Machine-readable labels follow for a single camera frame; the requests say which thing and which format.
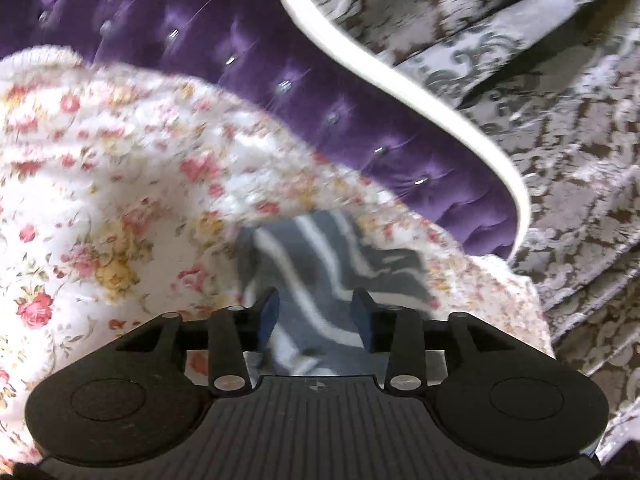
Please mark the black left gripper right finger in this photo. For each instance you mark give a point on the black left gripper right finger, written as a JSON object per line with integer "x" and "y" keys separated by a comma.
{"x": 399, "y": 333}

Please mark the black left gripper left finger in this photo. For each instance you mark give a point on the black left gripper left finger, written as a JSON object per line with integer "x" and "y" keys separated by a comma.
{"x": 234, "y": 331}

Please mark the grey white striped cardigan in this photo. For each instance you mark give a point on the grey white striped cardigan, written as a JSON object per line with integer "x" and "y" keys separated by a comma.
{"x": 315, "y": 262}

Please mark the floral bedspread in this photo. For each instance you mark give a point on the floral bedspread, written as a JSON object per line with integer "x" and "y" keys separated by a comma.
{"x": 123, "y": 192}

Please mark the purple tufted headboard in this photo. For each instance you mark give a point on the purple tufted headboard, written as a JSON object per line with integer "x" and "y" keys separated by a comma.
{"x": 288, "y": 58}

